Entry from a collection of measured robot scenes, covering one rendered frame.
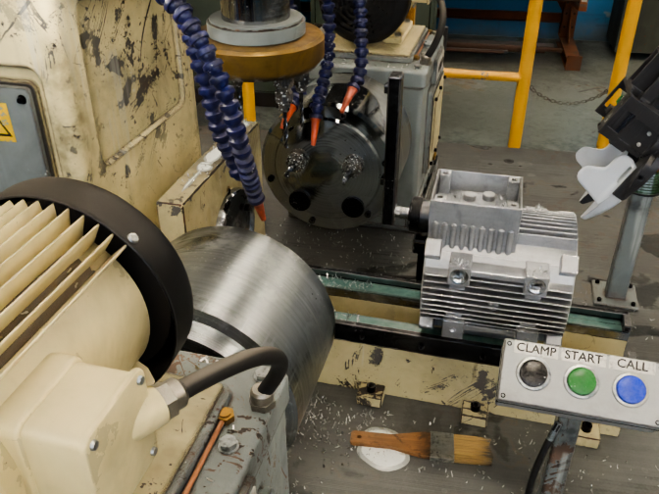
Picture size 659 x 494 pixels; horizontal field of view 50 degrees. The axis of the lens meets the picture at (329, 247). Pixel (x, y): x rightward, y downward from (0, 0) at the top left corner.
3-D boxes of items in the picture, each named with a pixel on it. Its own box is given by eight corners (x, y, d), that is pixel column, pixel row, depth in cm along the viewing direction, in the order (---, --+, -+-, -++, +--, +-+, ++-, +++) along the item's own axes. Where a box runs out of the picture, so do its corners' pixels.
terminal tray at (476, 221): (426, 246, 98) (430, 201, 94) (434, 210, 107) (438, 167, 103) (514, 258, 95) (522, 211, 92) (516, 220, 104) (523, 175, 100)
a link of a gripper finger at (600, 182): (551, 196, 87) (603, 135, 83) (590, 222, 87) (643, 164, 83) (554, 205, 84) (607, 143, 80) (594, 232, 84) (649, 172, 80)
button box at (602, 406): (493, 405, 82) (496, 400, 77) (501, 345, 84) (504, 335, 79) (651, 433, 78) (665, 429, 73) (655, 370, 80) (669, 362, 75)
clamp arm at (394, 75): (378, 224, 118) (383, 75, 105) (380, 216, 121) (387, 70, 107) (398, 226, 118) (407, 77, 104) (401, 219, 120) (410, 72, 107)
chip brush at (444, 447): (348, 452, 102) (348, 448, 101) (352, 426, 106) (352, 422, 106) (493, 468, 100) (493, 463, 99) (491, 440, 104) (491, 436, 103)
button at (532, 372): (517, 385, 78) (518, 383, 76) (520, 359, 79) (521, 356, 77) (544, 390, 77) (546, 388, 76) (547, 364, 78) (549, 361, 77)
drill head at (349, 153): (248, 244, 128) (239, 114, 115) (311, 153, 162) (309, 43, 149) (383, 263, 123) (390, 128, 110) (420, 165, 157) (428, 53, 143)
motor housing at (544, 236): (415, 351, 102) (424, 239, 92) (430, 278, 118) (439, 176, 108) (557, 372, 98) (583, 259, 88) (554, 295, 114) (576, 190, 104)
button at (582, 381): (564, 394, 77) (566, 392, 75) (566, 367, 78) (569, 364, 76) (592, 399, 76) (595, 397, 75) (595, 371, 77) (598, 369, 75)
